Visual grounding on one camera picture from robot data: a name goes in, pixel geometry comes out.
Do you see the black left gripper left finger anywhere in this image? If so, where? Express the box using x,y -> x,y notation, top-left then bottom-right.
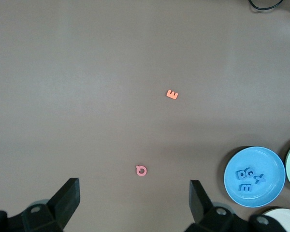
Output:
0,177 -> 81,232

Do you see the orange foam letter E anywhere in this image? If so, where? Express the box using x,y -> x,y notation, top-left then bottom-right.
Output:
166,89 -> 179,101

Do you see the blue foam letter X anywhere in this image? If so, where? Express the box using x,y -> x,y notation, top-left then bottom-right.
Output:
253,174 -> 267,186

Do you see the beige plate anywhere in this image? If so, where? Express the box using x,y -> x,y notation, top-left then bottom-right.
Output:
260,208 -> 290,232

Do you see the blue foam letter a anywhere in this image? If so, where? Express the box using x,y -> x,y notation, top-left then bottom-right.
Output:
235,169 -> 247,181

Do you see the blue foam letter m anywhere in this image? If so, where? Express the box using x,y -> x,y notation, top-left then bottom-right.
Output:
237,182 -> 253,193

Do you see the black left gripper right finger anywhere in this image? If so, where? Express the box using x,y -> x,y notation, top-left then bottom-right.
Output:
188,179 -> 290,232

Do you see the blue plate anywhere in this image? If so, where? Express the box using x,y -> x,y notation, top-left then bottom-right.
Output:
223,145 -> 287,208

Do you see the black looped cable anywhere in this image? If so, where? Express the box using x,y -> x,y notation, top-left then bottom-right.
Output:
247,0 -> 285,12

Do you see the pink foam letter Q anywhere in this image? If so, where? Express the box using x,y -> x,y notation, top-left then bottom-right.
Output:
135,164 -> 148,177

